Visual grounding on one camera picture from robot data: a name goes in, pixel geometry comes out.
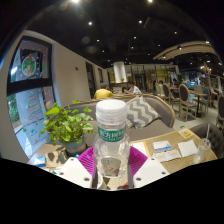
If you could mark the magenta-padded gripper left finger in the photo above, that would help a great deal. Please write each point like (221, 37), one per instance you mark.
(74, 171)

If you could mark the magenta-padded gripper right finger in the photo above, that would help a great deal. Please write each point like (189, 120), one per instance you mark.
(151, 170)

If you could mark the clear plastic water bottle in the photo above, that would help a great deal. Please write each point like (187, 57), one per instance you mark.
(111, 115)

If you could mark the printed leaflet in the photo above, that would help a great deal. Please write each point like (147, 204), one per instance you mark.
(168, 155)

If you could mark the small blue white carton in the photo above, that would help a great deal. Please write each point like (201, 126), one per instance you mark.
(40, 161)

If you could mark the white napkin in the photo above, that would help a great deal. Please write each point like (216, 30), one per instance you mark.
(187, 148)

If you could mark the grey curved sofa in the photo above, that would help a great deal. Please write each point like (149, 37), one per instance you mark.
(156, 128)

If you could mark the green potted plant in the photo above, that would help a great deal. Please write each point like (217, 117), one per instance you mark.
(65, 125)

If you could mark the yellow card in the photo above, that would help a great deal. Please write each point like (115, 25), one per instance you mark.
(185, 133)

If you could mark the clear plastic cup with straw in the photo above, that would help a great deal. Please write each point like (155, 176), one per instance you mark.
(201, 150)

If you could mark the grey white chevron cushion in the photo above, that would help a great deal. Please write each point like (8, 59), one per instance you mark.
(141, 111)

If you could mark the dark grey tufted chair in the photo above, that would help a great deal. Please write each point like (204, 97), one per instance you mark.
(213, 136)

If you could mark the group of dining chairs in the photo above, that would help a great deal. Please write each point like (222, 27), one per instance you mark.
(185, 98)

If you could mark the person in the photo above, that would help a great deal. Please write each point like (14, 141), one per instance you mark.
(134, 89)
(103, 92)

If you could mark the window with festive stickers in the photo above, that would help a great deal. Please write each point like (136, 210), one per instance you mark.
(30, 100)

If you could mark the group of ceiling lights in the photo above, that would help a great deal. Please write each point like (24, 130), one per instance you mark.
(90, 23)

